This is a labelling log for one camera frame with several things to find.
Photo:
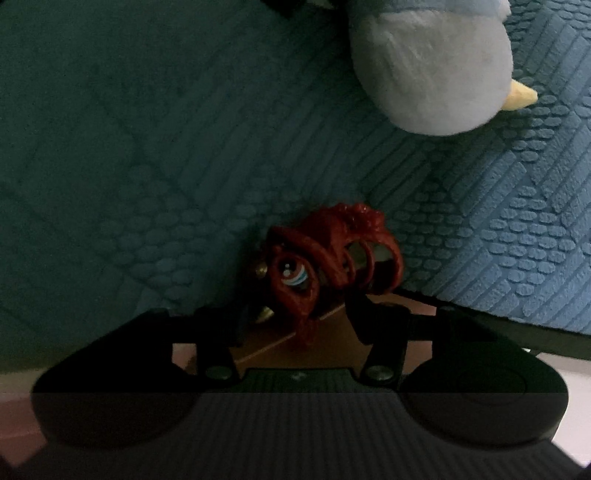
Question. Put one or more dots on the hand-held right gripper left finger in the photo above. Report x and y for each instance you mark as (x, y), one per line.
(244, 325)

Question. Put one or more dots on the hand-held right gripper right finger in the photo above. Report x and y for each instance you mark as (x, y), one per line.
(358, 318)

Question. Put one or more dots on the pink storage box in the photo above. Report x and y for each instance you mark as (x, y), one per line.
(323, 339)

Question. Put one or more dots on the teal quilted bedspread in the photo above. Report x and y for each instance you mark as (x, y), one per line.
(138, 161)

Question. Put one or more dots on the white and blue plush duck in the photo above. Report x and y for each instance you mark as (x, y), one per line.
(429, 60)

